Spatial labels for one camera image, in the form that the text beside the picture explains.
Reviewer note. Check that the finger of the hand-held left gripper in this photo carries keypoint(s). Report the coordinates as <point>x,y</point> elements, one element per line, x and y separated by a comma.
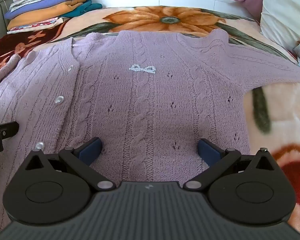
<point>5,130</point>

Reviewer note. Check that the dark metal bed frame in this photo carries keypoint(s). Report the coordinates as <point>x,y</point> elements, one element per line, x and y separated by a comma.
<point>0,12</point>

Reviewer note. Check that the orange folded cloth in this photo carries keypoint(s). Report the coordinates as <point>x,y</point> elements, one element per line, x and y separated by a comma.
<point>45,16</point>

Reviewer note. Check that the floral fleece blanket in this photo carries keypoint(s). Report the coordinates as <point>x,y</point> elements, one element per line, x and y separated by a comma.
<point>170,17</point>

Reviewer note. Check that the teal folded cloth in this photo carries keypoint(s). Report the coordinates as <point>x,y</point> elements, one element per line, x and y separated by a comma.
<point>86,8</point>

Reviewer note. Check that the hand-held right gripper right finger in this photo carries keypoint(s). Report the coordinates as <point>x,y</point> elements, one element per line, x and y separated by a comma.
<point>209,153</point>

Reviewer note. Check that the white pillow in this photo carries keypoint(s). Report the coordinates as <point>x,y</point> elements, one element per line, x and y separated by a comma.
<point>285,12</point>

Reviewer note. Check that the lilac towel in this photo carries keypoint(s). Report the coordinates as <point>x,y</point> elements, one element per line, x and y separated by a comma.
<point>150,100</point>

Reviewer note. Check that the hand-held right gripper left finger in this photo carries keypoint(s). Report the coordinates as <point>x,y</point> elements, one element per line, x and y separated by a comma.
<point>91,152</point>

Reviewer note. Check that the pink pillow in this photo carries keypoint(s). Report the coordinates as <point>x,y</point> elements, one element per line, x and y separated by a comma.
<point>250,2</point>

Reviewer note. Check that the purple folded cloth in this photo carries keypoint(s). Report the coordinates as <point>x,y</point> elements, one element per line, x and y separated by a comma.
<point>40,7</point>

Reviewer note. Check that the patterned folded sheet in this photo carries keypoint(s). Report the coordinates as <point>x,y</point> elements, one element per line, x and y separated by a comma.
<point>35,26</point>

